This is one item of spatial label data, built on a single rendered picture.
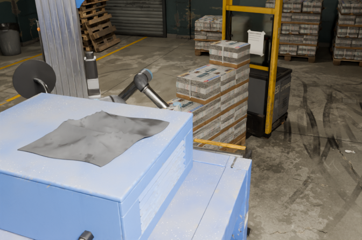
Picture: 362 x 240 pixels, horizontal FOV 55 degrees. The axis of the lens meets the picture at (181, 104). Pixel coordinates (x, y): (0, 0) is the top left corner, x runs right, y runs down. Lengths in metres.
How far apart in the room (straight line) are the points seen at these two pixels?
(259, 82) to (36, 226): 3.91
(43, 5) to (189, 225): 1.89
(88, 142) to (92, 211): 0.19
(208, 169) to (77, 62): 1.61
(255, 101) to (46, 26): 3.00
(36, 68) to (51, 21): 1.04
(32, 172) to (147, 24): 10.06
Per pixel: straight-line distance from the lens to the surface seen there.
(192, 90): 3.54
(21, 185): 0.92
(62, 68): 2.59
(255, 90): 4.67
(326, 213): 3.62
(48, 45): 2.58
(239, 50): 3.88
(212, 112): 3.66
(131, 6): 11.00
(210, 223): 0.98
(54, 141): 0.99
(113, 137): 0.93
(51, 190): 0.86
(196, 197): 1.07
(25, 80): 1.54
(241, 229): 1.34
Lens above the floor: 2.20
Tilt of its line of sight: 23 degrees down
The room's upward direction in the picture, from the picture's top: 1 degrees counter-clockwise
